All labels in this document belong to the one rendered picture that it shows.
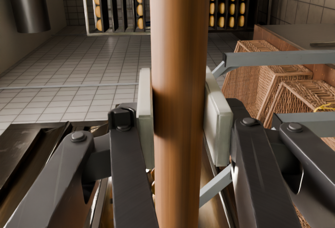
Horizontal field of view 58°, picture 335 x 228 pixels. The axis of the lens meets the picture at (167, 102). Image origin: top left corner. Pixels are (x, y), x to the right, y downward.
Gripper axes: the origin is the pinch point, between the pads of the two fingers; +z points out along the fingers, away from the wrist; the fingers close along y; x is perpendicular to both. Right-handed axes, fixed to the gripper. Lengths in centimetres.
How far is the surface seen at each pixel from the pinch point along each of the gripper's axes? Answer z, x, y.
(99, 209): 62, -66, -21
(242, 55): 84, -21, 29
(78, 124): 150, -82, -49
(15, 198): 86, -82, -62
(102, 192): 70, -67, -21
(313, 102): 66, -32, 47
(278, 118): 37.0, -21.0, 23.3
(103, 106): 175, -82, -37
